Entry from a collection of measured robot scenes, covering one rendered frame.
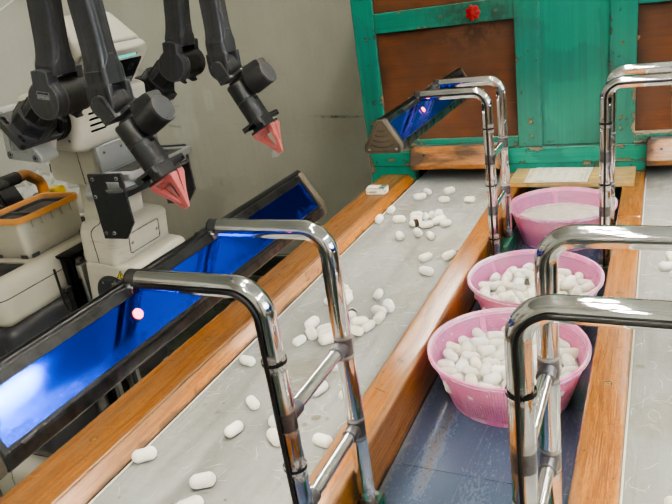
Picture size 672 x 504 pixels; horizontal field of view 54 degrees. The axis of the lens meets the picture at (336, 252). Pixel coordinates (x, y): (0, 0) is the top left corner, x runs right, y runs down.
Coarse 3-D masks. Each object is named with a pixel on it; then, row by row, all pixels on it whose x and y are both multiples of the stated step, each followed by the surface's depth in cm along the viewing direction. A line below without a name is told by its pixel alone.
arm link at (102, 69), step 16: (80, 0) 122; (96, 0) 123; (80, 16) 123; (96, 16) 123; (80, 32) 125; (96, 32) 124; (80, 48) 126; (96, 48) 125; (112, 48) 127; (96, 64) 126; (112, 64) 127; (96, 80) 127; (112, 80) 127; (128, 80) 131; (112, 96) 127; (128, 96) 131
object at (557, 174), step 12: (540, 168) 198; (552, 168) 196; (564, 168) 194; (576, 168) 193; (588, 168) 191; (528, 180) 189; (540, 180) 187; (552, 180) 186; (564, 180) 184; (576, 180) 183
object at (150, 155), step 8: (136, 144) 130; (144, 144) 130; (152, 144) 131; (136, 152) 130; (144, 152) 130; (152, 152) 130; (160, 152) 131; (136, 160) 132; (144, 160) 131; (152, 160) 130; (160, 160) 131; (168, 160) 132; (176, 160) 134; (144, 168) 132; (152, 168) 128; (144, 176) 129; (136, 184) 131
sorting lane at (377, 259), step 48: (432, 192) 204; (480, 192) 197; (384, 240) 172; (432, 240) 167; (384, 288) 145; (432, 288) 142; (288, 336) 131; (384, 336) 126; (240, 384) 117; (336, 384) 113; (192, 432) 106; (240, 432) 104; (336, 432) 101; (144, 480) 97; (240, 480) 94
